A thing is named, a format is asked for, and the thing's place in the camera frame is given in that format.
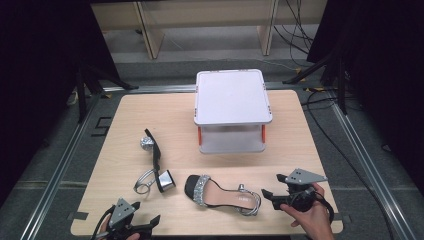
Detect black curtain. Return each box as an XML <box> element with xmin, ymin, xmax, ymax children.
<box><xmin>0</xmin><ymin>0</ymin><xmax>122</xmax><ymax>208</ymax></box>
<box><xmin>305</xmin><ymin>0</ymin><xmax>424</xmax><ymax>196</ymax></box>

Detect light wooden desk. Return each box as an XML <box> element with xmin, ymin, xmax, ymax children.
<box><xmin>90</xmin><ymin>0</ymin><xmax>329</xmax><ymax>61</ymax></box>

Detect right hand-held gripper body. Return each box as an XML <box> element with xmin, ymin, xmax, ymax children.
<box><xmin>282</xmin><ymin>168</ymin><xmax>329</xmax><ymax>214</ymax></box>

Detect white floor cable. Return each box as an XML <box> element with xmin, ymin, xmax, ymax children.
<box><xmin>254</xmin><ymin>58</ymin><xmax>302</xmax><ymax>73</ymax></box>

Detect black tape piece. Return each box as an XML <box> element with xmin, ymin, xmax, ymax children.
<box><xmin>67</xmin><ymin>211</ymin><xmax>90</xmax><ymax>222</ymax></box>
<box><xmin>333</xmin><ymin>213</ymin><xmax>352</xmax><ymax>224</ymax></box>

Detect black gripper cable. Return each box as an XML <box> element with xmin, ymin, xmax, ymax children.
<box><xmin>89</xmin><ymin>204</ymin><xmax>117</xmax><ymax>240</ymax></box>
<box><xmin>312</xmin><ymin>190</ymin><xmax>336</xmax><ymax>225</ymax></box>

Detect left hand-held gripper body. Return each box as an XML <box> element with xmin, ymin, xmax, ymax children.
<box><xmin>105</xmin><ymin>197</ymin><xmax>148</xmax><ymax>240</ymax></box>

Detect silver strap heeled sandal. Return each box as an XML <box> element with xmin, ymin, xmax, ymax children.
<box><xmin>183</xmin><ymin>173</ymin><xmax>263</xmax><ymax>217</ymax></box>
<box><xmin>133</xmin><ymin>128</ymin><xmax>177</xmax><ymax>196</ymax></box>

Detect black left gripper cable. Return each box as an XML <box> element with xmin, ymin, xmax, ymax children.
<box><xmin>89</xmin><ymin>204</ymin><xmax>117</xmax><ymax>240</ymax></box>

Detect hanging black cable bundle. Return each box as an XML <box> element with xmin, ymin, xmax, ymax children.
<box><xmin>272</xmin><ymin>0</ymin><xmax>315</xmax><ymax>56</ymax></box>

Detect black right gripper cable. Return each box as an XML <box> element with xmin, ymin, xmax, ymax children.
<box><xmin>312</xmin><ymin>190</ymin><xmax>336</xmax><ymax>225</ymax></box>

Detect person's left hand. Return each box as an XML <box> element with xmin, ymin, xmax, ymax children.
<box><xmin>99</xmin><ymin>213</ymin><xmax>142</xmax><ymax>240</ymax></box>

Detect person's right hand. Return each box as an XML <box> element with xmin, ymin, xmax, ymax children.
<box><xmin>279</xmin><ymin>182</ymin><xmax>336</xmax><ymax>240</ymax></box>

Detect black tripod stand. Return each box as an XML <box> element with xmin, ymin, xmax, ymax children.
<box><xmin>282</xmin><ymin>49</ymin><xmax>350</xmax><ymax>116</ymax></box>
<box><xmin>73</xmin><ymin>62</ymin><xmax>140</xmax><ymax>125</ymax></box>

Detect metal floor rail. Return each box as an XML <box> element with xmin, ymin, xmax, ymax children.
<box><xmin>327</xmin><ymin>94</ymin><xmax>418</xmax><ymax>240</ymax></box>
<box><xmin>19</xmin><ymin>95</ymin><xmax>102</xmax><ymax>240</ymax></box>
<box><xmin>102</xmin><ymin>83</ymin><xmax>198</xmax><ymax>94</ymax></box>

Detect black floor cable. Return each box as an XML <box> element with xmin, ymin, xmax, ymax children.
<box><xmin>300</xmin><ymin>89</ymin><xmax>398</xmax><ymax>240</ymax></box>

